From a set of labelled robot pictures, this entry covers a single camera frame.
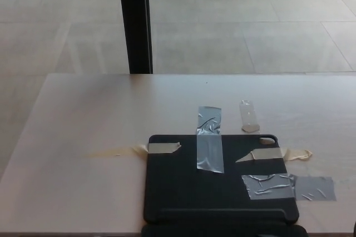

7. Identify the black folding tablet cover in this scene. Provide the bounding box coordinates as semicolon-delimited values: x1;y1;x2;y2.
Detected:
141;134;308;237

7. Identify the crumpled beige masking tape strip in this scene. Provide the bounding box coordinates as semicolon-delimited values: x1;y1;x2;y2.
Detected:
235;147;313;163

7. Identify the clear tape piece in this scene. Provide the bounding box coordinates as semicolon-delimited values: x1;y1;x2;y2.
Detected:
239;100;261;133

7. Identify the long beige masking tape strip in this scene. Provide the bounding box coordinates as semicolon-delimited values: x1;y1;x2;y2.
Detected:
83;141;182;157

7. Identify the wide grey duct tape strip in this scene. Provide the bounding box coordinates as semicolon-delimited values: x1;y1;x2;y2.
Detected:
241;173;337;201

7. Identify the long grey duct tape strip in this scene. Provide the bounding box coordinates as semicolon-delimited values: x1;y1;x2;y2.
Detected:
196;106;224;174

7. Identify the black window frame post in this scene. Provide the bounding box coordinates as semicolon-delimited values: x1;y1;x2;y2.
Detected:
117;0;154;75

